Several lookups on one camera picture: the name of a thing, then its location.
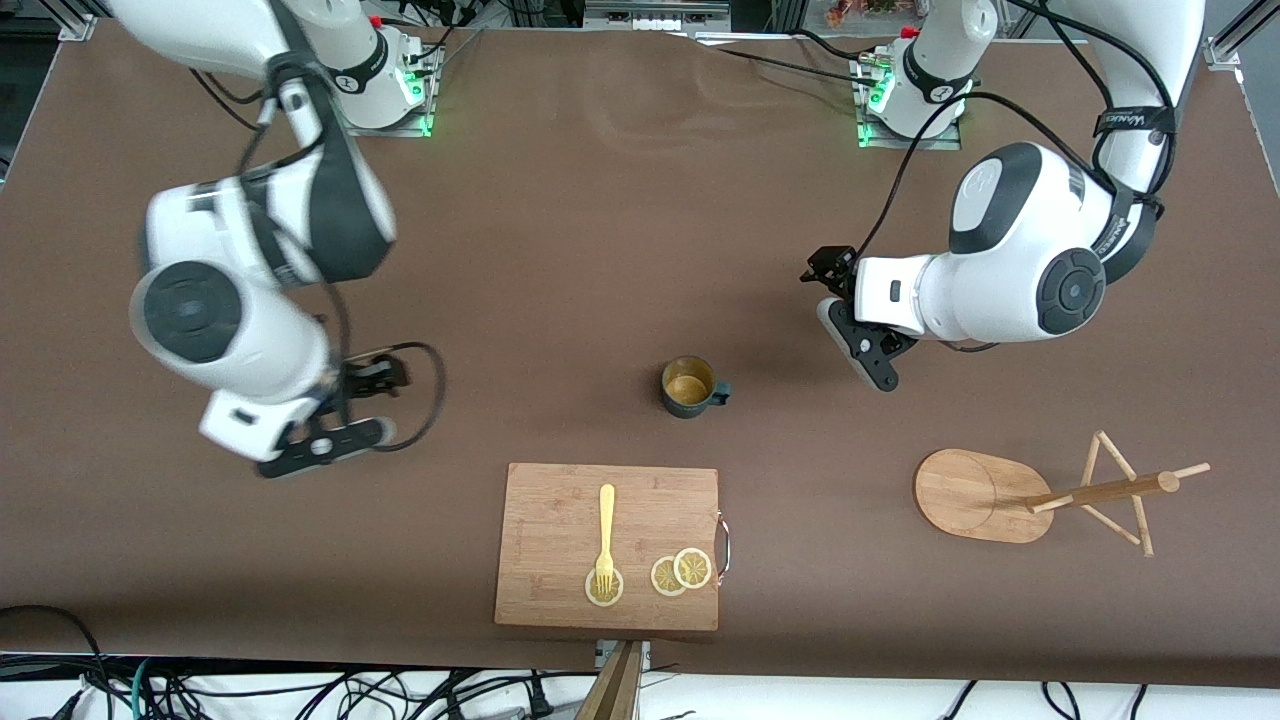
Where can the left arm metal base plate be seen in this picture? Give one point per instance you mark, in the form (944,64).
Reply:
(915,143)

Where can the teal ribbed cup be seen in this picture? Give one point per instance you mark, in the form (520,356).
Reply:
(688,385)

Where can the metal post bracket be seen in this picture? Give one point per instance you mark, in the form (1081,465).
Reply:
(642,655)

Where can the wooden post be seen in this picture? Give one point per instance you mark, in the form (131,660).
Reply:
(615,695)

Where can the lemon slice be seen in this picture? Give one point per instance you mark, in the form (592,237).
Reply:
(662,578)
(693,568)
(592,595)

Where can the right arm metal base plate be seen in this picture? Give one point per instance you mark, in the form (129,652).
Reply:
(400,128)

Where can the bamboo cutting board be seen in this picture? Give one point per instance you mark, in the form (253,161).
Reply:
(550,530)

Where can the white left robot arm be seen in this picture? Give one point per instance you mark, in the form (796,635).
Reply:
(1000,280)

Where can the yellow plastic fork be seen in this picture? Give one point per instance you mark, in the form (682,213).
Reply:
(606,520)

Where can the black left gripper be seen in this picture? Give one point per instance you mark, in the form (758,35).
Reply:
(833,268)

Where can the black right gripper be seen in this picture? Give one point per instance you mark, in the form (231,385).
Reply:
(368,376)

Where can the white power strip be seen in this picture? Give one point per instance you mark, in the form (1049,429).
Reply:
(655,15)

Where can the wooden mug rack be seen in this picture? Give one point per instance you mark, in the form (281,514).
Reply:
(970,495)

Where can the aluminium frame profile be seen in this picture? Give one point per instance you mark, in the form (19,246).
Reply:
(1225,50)

